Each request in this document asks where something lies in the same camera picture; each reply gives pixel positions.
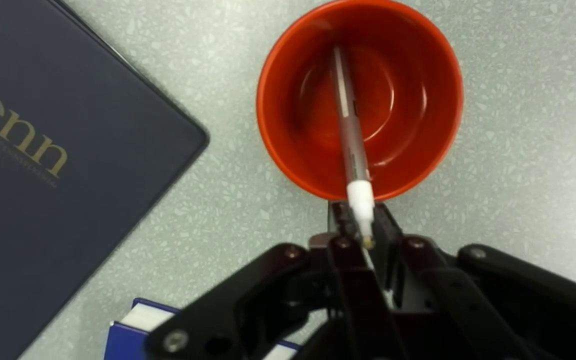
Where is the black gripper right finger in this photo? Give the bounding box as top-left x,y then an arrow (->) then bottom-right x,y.
375,204 -> 576,360

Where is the white and grey pen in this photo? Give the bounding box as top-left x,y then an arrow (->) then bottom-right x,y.
330,44 -> 399,311

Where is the blue hardcover book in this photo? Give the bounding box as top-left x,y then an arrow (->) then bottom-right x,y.
105,299 -> 303,360

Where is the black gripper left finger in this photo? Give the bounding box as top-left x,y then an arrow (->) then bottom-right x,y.
146,202 -> 406,360

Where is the red and black mug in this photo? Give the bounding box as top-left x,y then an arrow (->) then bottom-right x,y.
257,0 -> 465,200

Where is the navy blue Penn folder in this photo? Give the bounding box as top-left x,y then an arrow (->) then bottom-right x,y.
0,0 -> 209,360

